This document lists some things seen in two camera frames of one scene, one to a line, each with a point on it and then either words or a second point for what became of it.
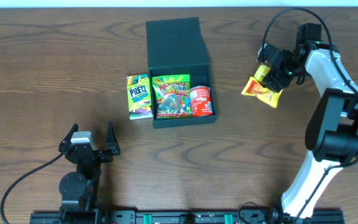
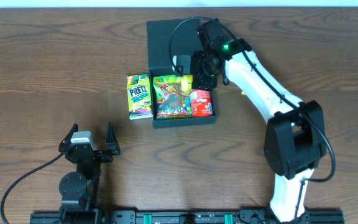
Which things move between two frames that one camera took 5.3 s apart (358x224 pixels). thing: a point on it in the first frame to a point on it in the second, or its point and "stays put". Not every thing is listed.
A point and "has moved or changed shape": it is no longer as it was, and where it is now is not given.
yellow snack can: (261, 72) has moved or changed shape
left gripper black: (99, 154) stays put
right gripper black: (276, 81) to (204, 82)
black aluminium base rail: (96, 216) stays put
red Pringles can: (201, 101) stays put
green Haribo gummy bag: (172, 97) stays put
